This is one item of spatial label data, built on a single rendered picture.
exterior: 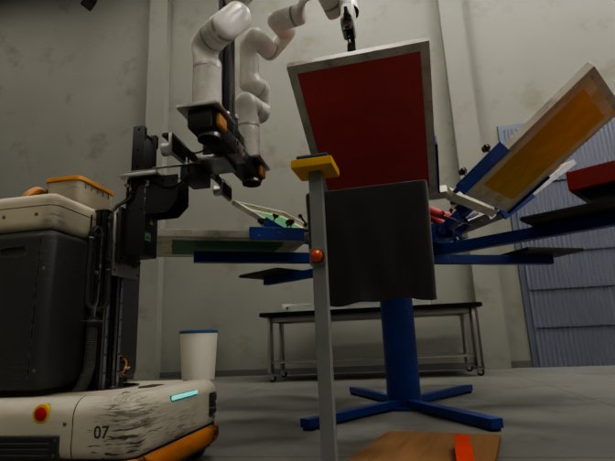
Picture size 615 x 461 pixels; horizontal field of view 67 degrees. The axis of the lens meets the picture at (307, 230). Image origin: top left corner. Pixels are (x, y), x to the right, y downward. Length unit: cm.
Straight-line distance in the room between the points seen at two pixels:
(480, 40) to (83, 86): 623
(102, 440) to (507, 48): 685
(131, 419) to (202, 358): 456
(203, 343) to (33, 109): 519
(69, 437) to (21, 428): 15
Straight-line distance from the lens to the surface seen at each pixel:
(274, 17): 215
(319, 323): 137
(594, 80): 257
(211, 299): 658
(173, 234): 243
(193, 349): 595
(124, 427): 143
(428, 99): 212
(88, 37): 928
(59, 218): 169
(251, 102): 201
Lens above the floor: 41
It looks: 14 degrees up
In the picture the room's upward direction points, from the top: 2 degrees counter-clockwise
